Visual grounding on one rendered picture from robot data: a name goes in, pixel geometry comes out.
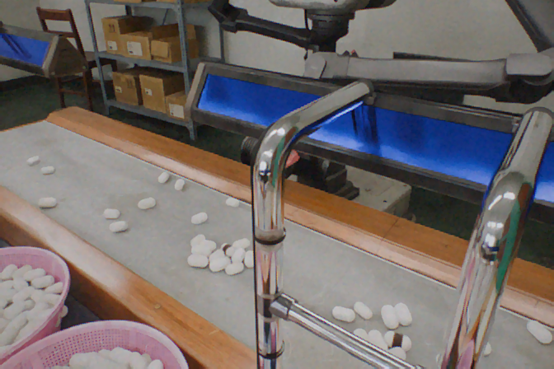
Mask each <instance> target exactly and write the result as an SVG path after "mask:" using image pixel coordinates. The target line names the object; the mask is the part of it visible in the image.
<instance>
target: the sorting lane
mask: <svg viewBox="0 0 554 369"><path fill-rule="evenodd" d="M33 156H38V157H39V158H40V162H39V163H37V164H35V165H33V166H28V165H27V164H26V161H27V160H28V159H30V158H32V157H33ZM48 166H53V167H54V168H55V172H54V173H49V174H42V173H41V169H42V168H43V167H48ZM163 172H166V173H168V175H169V178H168V180H167V181H166V182H165V183H160V182H159V181H158V178H159V176H160V175H161V174H162V173H163ZM179 179H182V180H184V181H185V184H184V187H183V189H182V190H176V189H175V184H176V182H177V181H178V180H179ZM0 185H2V186H3V187H5V188H7V189H9V190H10V191H12V192H13V193H14V194H16V195H17V196H19V197H20V198H22V199H24V200H25V201H27V202H28V203H29V204H31V205H33V206H34V207H36V208H38V209H39V210H40V211H41V212H43V213H45V214H46V215H48V216H49V217H51V218H53V219H54V220H55V221H56V222H58V223H60V224H62V225H63V226H65V227H67V228H68V229H69V230H70V231H72V232H74V233H75V234H77V235H78V236H80V237H81V238H83V239H84V240H85V241H88V242H89V243H91V244H92V245H94V246H95V247H96V248H98V249H99V250H101V251H103V252H104V253H106V254H107V255H109V256H110V257H111V258H113V259H115V260H117V261H118V262H120V263H121V264H123V265H124V266H125V267H127V268H128V269H130V270H132V271H133V272H135V273H136V274H137V275H139V276H140V277H142V278H144V279H146V280H147V281H149V282H150V283H151V284H153V285H154V286H156V287H158V288H159V289H161V290H162V291H164V292H165V293H166V294H168V295H169V296H171V297H173V298H175V299H176V300H178V301H179V302H180V303H182V304H183V305H185V306H187V307H188V308H190V309H191V310H192V311H194V312H195V313H197V314H198V315H201V316H202V317H204V318H205V319H206V320H208V321H209V322H211V323H212V324H214V325H216V326H217V327H219V328H220V329H221V330H223V331H224V332H226V333H228V334H230V335H231V336H233V337H234V338H235V339H237V340H238V341H240V342H241V343H243V344H245V345H246V346H247V347H249V348H250V349H252V350H253V351H255V352H256V317H255V293H254V268H253V267H252V268H248V267H247V266H246V265H245V257H244V259H243V260H242V262H241V263H243V266H244V268H243V270H242V271H241V272H240V273H235V274H233V275H229V274H227V273H226V271H225V269H222V270H220V271H218V272H213V271H212V270H211V269H210V267H209V264H210V262H208V264H207V265H206V266H205V267H203V268H201V267H195V266H190V265H189V264H188V258H189V256H190V255H192V253H191V249H192V246H191V244H190V241H191V240H192V239H193V238H195V237H196V236H197V235H199V234H202V235H204V237H205V239H206V240H207V241H214V242H215V244H216V248H215V250H212V253H214V252H215V251H216V250H221V246H222V244H225V243H228V244H229V245H231V246H232V244H233V242H234V241H239V240H241V239H244V238H246V239H248V240H249V241H250V245H249V246H248V247H247V248H246V249H244V250H245V251H246V252H247V251H249V250H251V251H253V243H252V219H251V205H250V204H248V203H244V202H242V201H240V200H238V201H239V205H238V207H236V208H235V207H230V206H228V205H227V204H226V200H227V199H235V198H232V197H230V196H227V195H226V194H222V193H220V192H218V191H216V190H213V189H210V188H208V187H205V186H203V185H201V184H198V183H195V182H194V181H191V180H188V179H186V178H184V177H181V176H179V175H176V174H173V173H171V172H170V171H167V170H163V169H162V168H159V167H157V166H154V165H152V164H149V163H147V162H145V161H141V160H139V159H137V158H135V157H133V156H130V155H127V154H125V153H123V152H120V151H117V150H115V149H113V148H111V147H107V146H105V145H103V144H101V143H98V142H95V141H93V140H91V139H89V138H85V137H83V136H81V135H79V134H76V133H73V132H71V131H69V130H67V129H65V128H61V127H59V126H57V125H54V124H52V123H49V122H47V121H42V122H39V123H36V124H31V125H27V126H25V127H21V128H16V129H13V130H10V131H6V132H4V133H0ZM43 198H55V199H56V200H57V204H56V205H55V206H54V207H52V208H41V207H40V206H39V205H38V201H39V200H40V199H43ZM148 198H154V199H155V200H156V204H155V206H154V207H152V208H147V209H140V208H139V201H141V200H143V199H148ZM106 209H117V210H119V211H120V216H119V217H118V218H106V217H104V215H103V212H104V211H105V210H106ZM199 213H206V214H207V220H206V221H205V222H201V223H200V224H197V225H195V224H193V223H192V222H191V218H192V217H193V216H194V215H196V214H199ZM122 221H124V222H127V223H128V228H127V229H126V230H124V231H118V232H112V231H110V225H111V224H112V223H114V222H122ZM284 228H285V230H286V237H285V239H284V293H285V294H287V295H289V296H291V297H293V298H295V299H297V300H298V304H300V305H302V306H304V307H306V308H308V309H309V310H310V311H313V312H315V313H317V314H318V315H320V316H322V317H324V318H326V319H327V320H329V321H331V322H333V323H335V324H336V325H339V326H340V327H342V328H344V329H346V330H348V331H350V332H351V333H354V331H355V330H356V329H363V330H365V331H366V333H367V334H369V332H370V331H371V330H377V331H379V332H380V333H381V335H382V337H383V338H384V335H385V333H386V332H388V331H392V332H397V333H399V334H404V335H405V336H407V337H408V338H409V339H410V340H411V348H410V350H408V351H406V352H405V353H406V360H405V361H407V362H409V363H410V364H412V365H414V366H416V365H417V364H420V365H421V366H423V367H425V368H427V369H435V368H436V361H435V360H436V357H437V356H438V355H439V352H440V349H441V345H442V342H443V339H444V333H445V330H446V327H447V323H448V318H449V314H450V311H451V308H452V304H453V299H454V296H455V292H456V289H455V288H453V287H450V286H447V285H445V284H442V283H439V282H437V281H435V280H433V279H431V278H427V277H425V276H423V275H420V274H418V273H415V272H413V271H410V270H409V269H405V268H403V267H401V266H399V265H396V264H393V263H391V262H388V261H386V260H385V259H381V258H379V257H377V256H374V255H371V254H369V253H367V252H364V251H362V250H359V249H356V248H354V247H353V246H350V245H347V244H345V243H342V242H340V241H337V240H335V239H332V238H330V237H328V236H324V235H323V234H320V233H318V232H316V231H313V230H310V229H308V228H306V227H303V226H300V225H298V224H296V223H294V222H291V221H288V220H286V219H284ZM212 253H211V254H212ZM358 301H360V302H363V303H364V304H365V305H366V306H367V307H369V308H370V309H371V310H372V312H373V315H372V317H371V318H370V319H368V320H366V319H364V318H363V317H362V316H361V315H359V314H358V313H357V312H355V310H354V304H355V303H356V302H358ZM398 303H403V304H405V305H406V306H407V308H408V310H409V312H410V313H411V317H412V322H411V324H410V325H408V326H405V325H401V324H400V322H399V325H398V326H397V327H396V328H395V329H389V328H388V327H387V326H386V325H385V324H384V322H383V318H382V315H381V309H382V308H383V306H385V305H389V306H392V307H393V308H394V307H395V305H396V304H398ZM336 306H341V307H344V308H348V309H351V310H352V311H353V312H354V314H355V318H354V320H353V321H351V322H347V321H344V320H338V319H336V318H335V317H334V316H333V314H332V311H333V309H334V308H335V307H336ZM529 321H531V320H530V319H528V318H525V317H523V316H521V315H518V314H515V313H514V312H511V311H507V310H506V309H504V308H501V307H500V308H499V310H498V313H497V316H496V318H495V323H494V325H493V327H492V330H491V334H490V337H489V339H488V343H489V344H490V346H491V353H490V354H489V355H486V356H483V357H482V360H481V364H480V366H479V369H554V329H552V328H550V327H547V326H545V325H542V324H541V325H542V326H543V327H544V328H545V329H547V330H548V331H549V332H550V333H551V334H552V341H551V342H550V343H541V342H540V341H538V340H537V339H536V337H534V336H533V335H532V334H531V333H530V332H529V331H528V329H527V323H528V322H529ZM283 341H284V343H283V349H284V352H283V369H374V368H372V367H370V366H368V365H367V364H365V363H363V362H361V361H360V360H358V359H356V358H354V357H352V356H350V355H349V354H348V353H345V352H343V351H342V350H340V349H338V348H337V347H335V346H333V345H331V344H330V343H328V342H326V341H325V340H323V339H321V338H319V337H317V336H316V335H315V334H312V333H311V332H309V331H307V330H306V329H304V328H302V327H301V326H299V325H297V324H295V323H294V322H293V321H289V322H287V321H285V320H283Z"/></svg>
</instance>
